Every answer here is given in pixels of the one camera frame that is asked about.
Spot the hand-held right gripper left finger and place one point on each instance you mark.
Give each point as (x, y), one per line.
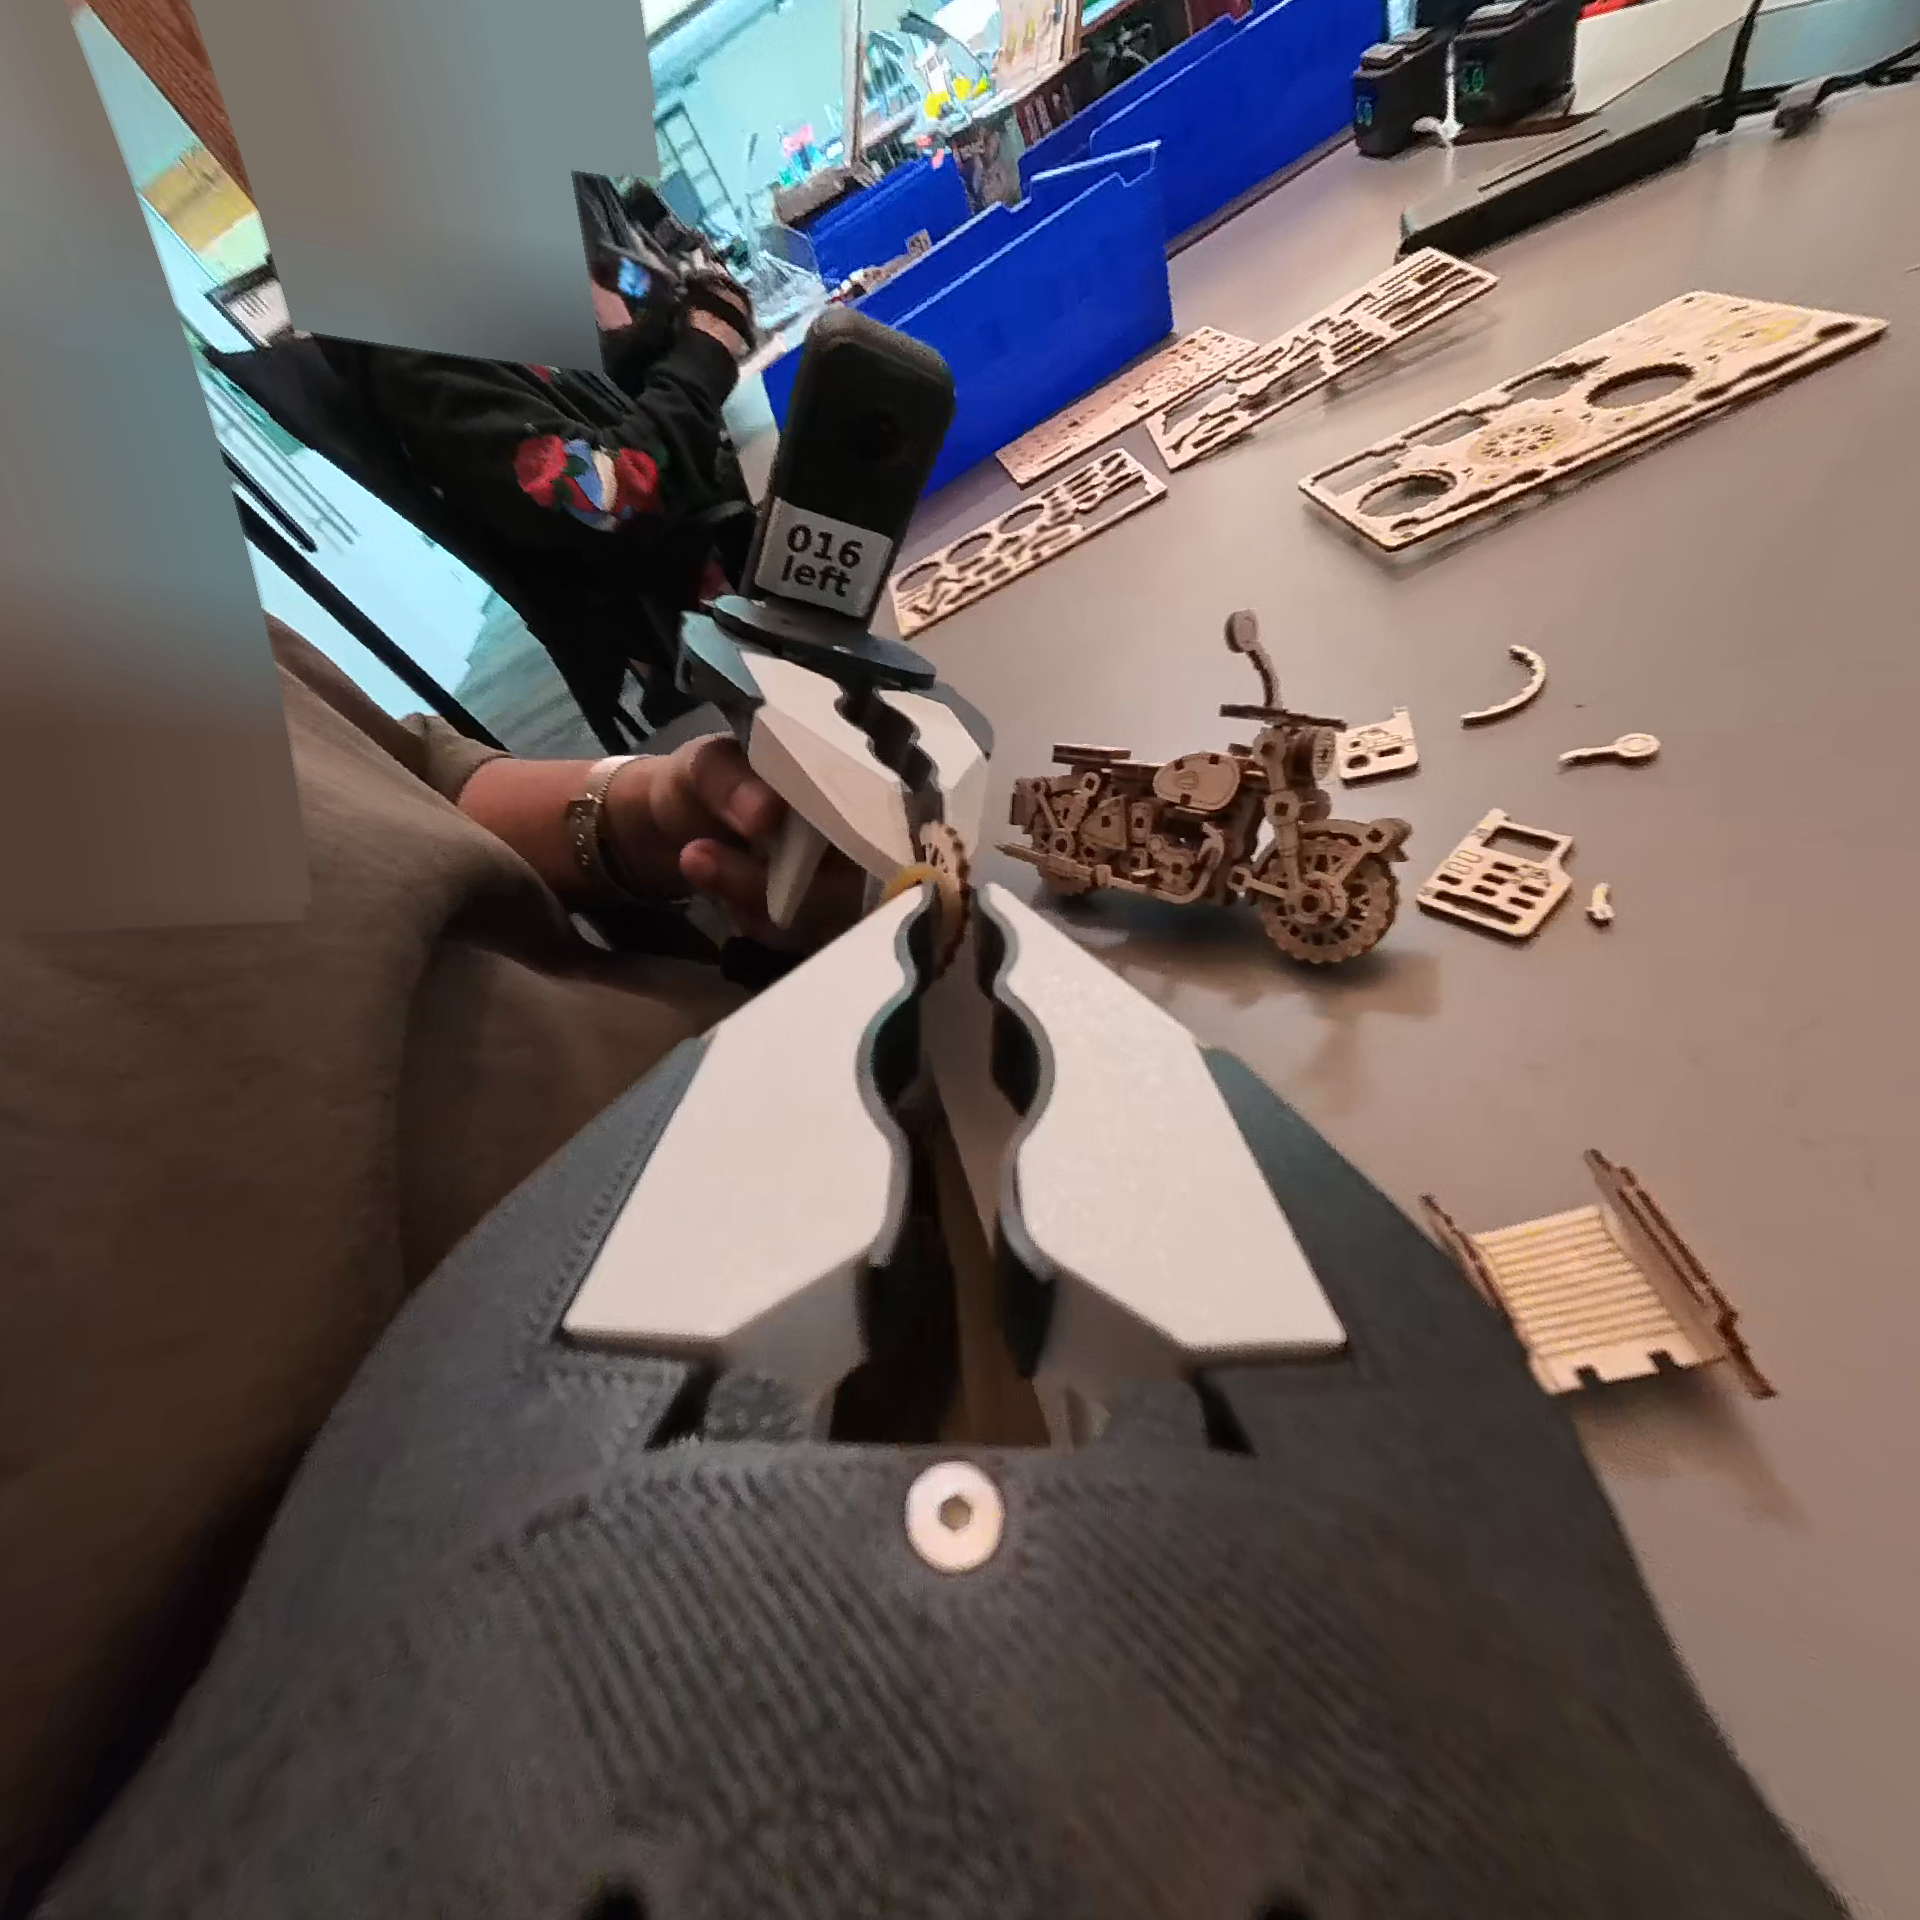
(721, 1188)

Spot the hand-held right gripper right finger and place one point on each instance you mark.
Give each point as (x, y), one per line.
(1170, 1188)

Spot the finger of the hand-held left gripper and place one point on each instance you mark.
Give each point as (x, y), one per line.
(961, 780)
(816, 750)

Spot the wooden gear wheel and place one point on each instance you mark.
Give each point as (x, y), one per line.
(943, 858)

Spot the person's left forearm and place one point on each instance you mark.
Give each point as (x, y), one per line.
(516, 810)

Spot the grey desk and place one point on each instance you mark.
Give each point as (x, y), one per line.
(1650, 1052)

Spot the person's left hand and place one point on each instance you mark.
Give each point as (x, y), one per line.
(721, 805)

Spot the large blue plastic bin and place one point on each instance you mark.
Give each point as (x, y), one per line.
(1017, 297)

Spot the small blue plastic bin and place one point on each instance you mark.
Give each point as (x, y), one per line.
(899, 226)

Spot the wooden motorcycle model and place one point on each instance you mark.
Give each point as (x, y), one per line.
(1201, 790)

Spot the wooden sheet with oval cutouts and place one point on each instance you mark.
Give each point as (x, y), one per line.
(1113, 497)

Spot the pinkish wooden parts sheet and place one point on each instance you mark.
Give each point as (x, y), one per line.
(1140, 398)

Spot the small square wooden panel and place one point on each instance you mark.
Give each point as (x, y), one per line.
(1380, 750)

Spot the wooden ribbed tray part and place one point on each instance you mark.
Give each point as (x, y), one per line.
(1593, 1292)

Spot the wooden grid panel piece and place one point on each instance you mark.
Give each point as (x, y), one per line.
(1484, 879)

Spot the standing wooden board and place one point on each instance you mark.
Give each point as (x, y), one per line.
(1037, 23)

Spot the long blue plastic bin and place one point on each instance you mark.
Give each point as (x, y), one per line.
(1230, 133)

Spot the person's brown sweater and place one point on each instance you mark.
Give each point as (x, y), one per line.
(225, 1202)

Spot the long wooden parts sheet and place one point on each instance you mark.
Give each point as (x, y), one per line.
(1409, 293)

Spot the wooden curved arc piece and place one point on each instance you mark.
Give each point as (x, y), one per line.
(1535, 687)

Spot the black battery charger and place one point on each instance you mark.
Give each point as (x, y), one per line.
(1516, 58)
(1388, 97)

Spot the wooden round-headed pin piece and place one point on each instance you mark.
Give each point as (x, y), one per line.
(1634, 747)

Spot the black flat device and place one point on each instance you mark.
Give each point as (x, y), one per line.
(1544, 186)

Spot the wooden sheet with round holes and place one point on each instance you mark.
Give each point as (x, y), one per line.
(1770, 337)

